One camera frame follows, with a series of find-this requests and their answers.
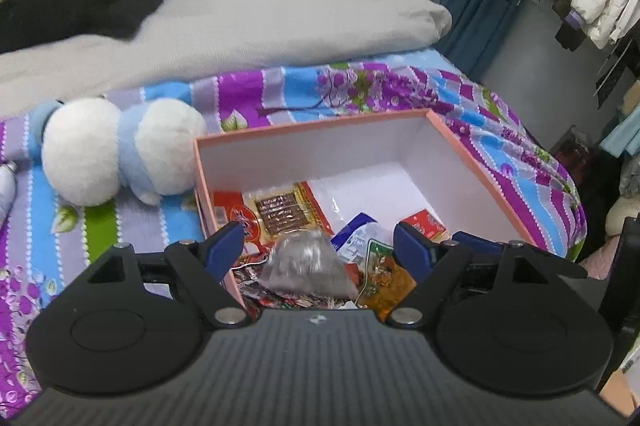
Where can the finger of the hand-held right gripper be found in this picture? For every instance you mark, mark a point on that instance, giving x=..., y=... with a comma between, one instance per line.
x=480, y=242

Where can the light blue garment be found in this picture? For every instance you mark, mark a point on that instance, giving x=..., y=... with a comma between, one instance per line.
x=625, y=130

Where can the small red snack packet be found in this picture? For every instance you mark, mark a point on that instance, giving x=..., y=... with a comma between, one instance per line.
x=425, y=226

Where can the brown strips snack packet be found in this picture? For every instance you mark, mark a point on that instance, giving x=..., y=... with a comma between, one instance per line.
x=282, y=213

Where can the blue white snack packet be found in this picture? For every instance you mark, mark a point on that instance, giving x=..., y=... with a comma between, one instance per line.
x=357, y=238

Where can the white blue plush toy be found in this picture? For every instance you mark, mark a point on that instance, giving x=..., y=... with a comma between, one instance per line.
x=85, y=150

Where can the floral bedsheet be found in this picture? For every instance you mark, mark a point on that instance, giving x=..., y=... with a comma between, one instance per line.
x=350, y=90

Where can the grey blanket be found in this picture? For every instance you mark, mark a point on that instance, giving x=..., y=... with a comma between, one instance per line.
x=275, y=25

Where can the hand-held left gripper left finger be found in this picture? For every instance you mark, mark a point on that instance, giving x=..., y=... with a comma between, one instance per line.
x=227, y=246

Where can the green orange snack packet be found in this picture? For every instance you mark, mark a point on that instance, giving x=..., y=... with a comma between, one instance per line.
x=385, y=278

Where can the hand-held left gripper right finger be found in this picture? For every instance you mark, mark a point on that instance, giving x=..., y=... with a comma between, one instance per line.
x=407, y=246

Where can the grey snack packet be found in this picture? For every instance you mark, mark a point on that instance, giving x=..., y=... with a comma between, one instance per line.
x=305, y=266

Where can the red snack packet round print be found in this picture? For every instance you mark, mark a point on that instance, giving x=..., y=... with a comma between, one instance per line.
x=235, y=213

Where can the white spray can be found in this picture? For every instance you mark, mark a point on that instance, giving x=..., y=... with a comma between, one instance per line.
x=5, y=191

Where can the blue curtain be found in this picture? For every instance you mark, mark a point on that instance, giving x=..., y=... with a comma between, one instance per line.
x=475, y=15

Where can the cream cloth bundle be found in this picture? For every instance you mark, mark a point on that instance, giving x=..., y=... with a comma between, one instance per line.
x=622, y=216

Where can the pink cardboard box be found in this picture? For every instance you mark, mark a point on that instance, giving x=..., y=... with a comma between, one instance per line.
x=360, y=145

